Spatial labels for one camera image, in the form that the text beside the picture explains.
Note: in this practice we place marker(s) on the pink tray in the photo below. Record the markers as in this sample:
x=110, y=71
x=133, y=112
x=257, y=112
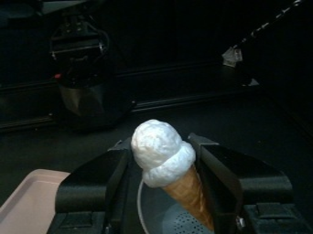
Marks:
x=29, y=201

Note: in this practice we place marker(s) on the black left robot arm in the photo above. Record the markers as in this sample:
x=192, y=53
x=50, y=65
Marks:
x=83, y=70

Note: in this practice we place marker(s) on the white ice cream cone toy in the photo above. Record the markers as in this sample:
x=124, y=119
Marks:
x=168, y=154

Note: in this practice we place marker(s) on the grey bowl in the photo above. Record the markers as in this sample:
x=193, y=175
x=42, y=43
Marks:
x=164, y=213

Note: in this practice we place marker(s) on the metal frame bracket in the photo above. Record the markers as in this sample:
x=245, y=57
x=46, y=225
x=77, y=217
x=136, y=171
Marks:
x=232, y=56

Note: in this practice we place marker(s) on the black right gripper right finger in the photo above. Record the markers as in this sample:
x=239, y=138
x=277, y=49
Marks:
x=240, y=179

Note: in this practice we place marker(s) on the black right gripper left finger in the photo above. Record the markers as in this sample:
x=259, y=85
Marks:
x=93, y=179

